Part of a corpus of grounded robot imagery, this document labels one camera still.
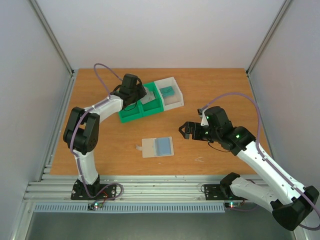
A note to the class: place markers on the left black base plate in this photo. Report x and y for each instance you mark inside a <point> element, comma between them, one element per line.
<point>110,192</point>

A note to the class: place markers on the left aluminium corner post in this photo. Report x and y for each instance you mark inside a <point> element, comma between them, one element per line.
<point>47,28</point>

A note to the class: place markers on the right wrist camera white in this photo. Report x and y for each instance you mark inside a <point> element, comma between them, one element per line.
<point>201,113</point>

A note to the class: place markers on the green bin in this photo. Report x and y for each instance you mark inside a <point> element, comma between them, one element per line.
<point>131,113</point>
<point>154,106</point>

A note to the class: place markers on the beige card holder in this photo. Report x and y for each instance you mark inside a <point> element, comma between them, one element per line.
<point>156,147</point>

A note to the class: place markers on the grey slotted cable duct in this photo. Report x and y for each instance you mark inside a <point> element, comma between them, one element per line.
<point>130,208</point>

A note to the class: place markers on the left green bin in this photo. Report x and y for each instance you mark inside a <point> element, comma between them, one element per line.
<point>131,113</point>

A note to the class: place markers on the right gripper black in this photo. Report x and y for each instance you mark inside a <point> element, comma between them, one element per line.
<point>193,130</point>

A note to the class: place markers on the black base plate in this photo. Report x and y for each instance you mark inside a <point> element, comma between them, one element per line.
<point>218,192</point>
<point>110,192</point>

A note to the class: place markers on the white card magnetic stripe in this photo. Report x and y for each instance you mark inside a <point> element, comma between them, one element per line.
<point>145,101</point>
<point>149,94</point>

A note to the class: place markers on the white bin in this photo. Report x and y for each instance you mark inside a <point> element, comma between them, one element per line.
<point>172,102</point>

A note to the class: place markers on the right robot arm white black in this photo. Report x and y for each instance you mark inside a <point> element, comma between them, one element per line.
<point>289,201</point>

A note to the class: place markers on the left controller board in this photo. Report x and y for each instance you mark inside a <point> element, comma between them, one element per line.
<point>95,206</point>

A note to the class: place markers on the aluminium corner post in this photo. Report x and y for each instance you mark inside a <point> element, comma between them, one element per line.
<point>47,28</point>
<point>269,35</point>

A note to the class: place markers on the middle green bin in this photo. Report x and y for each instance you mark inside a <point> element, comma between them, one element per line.
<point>154,106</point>

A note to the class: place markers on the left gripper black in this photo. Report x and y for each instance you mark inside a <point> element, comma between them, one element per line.
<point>143,92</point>

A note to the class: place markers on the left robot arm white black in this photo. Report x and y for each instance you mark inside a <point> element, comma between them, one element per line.
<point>82,133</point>

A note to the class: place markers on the controller board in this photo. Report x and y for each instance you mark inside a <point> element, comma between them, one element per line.
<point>232,205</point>
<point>95,206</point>

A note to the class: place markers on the right aluminium corner post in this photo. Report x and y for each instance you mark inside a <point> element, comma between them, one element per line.
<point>269,35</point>

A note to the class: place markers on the aluminium rail frame front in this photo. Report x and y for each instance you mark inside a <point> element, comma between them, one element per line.
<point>137,188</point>

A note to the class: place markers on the right controller board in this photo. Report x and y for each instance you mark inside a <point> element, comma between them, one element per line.
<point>232,205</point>

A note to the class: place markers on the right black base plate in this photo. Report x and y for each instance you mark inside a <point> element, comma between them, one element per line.
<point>218,192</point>

